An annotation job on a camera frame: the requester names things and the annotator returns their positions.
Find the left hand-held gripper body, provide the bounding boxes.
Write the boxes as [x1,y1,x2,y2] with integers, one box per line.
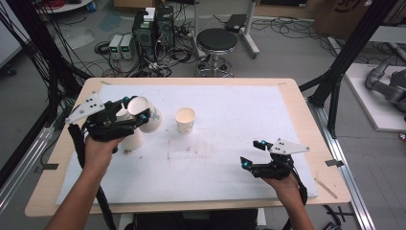
[65,91,137,143]

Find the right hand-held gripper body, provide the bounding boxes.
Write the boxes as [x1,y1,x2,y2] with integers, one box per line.
[252,137,310,181]

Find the white printed paper cup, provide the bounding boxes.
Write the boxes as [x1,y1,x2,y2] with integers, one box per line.
[174,106,196,134]
[127,95,164,134]

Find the person's right hand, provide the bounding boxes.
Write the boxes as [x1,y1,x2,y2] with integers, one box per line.
[261,173,303,206]

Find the person's left hand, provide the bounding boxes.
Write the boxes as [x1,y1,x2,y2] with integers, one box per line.
[83,133,127,173]

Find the white foam sheet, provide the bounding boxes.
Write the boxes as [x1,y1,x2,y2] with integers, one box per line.
[56,84,320,205]

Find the wooden table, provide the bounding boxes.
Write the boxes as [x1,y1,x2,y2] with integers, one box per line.
[24,77,352,219]

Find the black tape piece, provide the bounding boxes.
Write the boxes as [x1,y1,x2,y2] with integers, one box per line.
[34,163,60,173]
[325,158,345,168]

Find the grey bench power supply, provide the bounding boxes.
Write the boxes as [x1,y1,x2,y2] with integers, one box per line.
[108,34,124,60]
[120,34,135,60]

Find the thin wooden stick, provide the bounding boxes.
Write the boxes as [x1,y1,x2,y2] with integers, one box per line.
[314,176,339,200]

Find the black computer tower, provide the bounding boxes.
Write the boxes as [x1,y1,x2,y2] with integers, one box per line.
[132,11,157,61]
[155,6,176,49]

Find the person's dark clothing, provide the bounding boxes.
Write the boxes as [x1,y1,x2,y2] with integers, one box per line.
[132,209,258,230]

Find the small white box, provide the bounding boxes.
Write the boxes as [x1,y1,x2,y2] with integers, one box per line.
[143,7,156,23]

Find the white floor platform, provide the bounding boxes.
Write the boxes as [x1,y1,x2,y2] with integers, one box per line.
[344,62,406,132]

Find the white round table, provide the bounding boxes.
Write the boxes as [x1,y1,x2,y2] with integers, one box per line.
[36,0,94,14]

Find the white board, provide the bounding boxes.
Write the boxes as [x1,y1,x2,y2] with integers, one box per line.
[0,0,32,70]

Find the black round stool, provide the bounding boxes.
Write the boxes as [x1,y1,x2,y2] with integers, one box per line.
[194,28,238,79]

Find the white metal stand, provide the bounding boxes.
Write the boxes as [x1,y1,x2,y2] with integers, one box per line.
[191,0,261,60]

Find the flat black device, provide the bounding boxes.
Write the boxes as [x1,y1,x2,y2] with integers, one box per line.
[224,13,248,34]

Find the large cardboard box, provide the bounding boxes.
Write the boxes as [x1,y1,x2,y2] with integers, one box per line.
[314,0,406,39]

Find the black sleeved gripper cable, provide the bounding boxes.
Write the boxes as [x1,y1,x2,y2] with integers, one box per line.
[67,124,118,230]
[282,169,309,230]

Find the aluminium rail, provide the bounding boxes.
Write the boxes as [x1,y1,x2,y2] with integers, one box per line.
[305,99,377,230]
[0,126,56,214]

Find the tangle of floor cables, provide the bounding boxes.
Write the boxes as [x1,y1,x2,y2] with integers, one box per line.
[94,28,199,79]

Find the black frame post with cables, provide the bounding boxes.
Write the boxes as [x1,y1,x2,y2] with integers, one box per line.
[6,0,94,128]

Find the loose black floor cables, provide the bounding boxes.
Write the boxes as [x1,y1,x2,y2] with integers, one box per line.
[252,17,333,49]

